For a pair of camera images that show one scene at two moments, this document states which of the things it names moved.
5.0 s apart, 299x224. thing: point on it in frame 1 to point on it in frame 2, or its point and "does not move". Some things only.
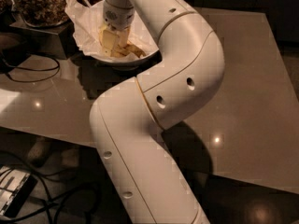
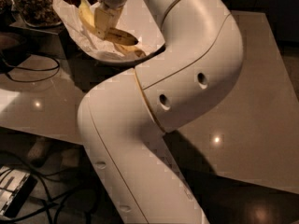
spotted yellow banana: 134,49 does not move
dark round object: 14,49 does not move
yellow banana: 120,51 to 115,35
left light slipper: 37,151 does not move
